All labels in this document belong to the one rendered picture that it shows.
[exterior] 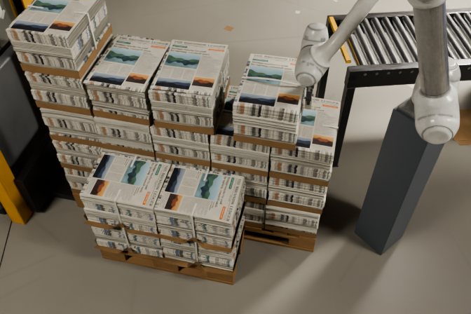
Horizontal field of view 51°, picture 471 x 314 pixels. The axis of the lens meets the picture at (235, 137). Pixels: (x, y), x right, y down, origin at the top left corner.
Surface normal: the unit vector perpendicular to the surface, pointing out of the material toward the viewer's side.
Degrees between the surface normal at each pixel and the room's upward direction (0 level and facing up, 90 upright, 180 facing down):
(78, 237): 0
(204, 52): 2
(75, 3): 1
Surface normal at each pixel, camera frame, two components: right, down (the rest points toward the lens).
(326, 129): 0.01, -0.70
